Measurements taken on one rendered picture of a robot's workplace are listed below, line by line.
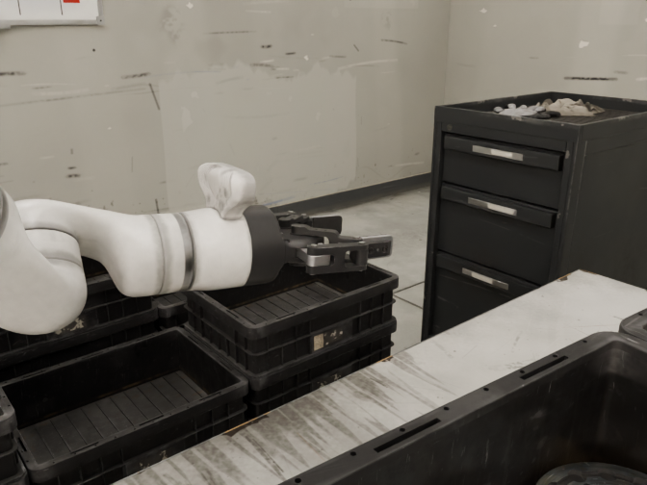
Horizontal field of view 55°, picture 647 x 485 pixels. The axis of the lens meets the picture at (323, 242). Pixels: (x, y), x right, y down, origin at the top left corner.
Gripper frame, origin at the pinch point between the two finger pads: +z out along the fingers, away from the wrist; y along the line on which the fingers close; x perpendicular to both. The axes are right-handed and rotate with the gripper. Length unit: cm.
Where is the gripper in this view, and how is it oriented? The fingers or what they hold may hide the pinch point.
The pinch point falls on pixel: (359, 234)
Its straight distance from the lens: 64.6
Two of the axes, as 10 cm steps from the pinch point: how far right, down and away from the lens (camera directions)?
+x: 0.6, -9.7, -2.5
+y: 5.2, 2.5, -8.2
